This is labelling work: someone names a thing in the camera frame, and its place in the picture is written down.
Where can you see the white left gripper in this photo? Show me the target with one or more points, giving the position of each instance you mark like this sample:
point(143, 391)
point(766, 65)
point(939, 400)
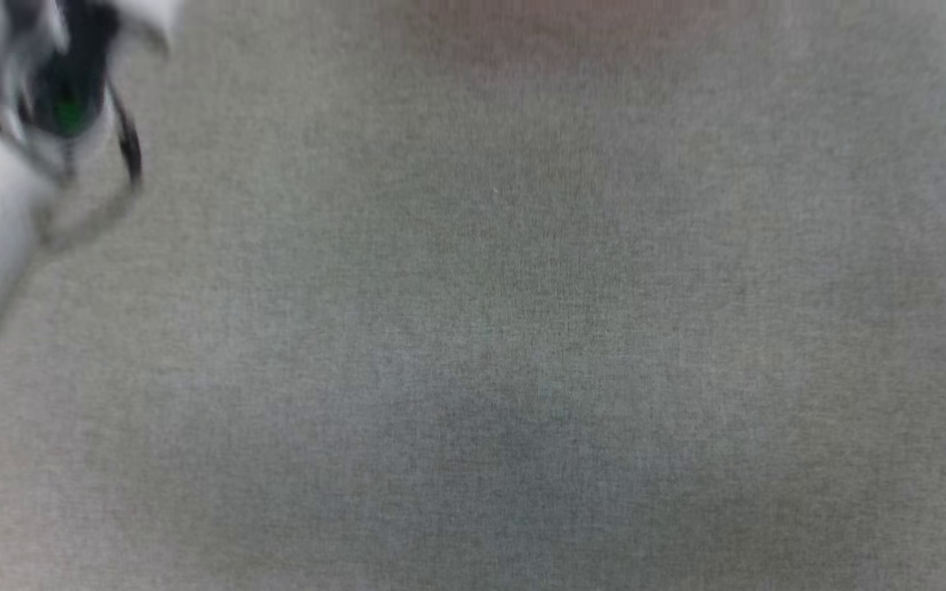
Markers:
point(71, 74)

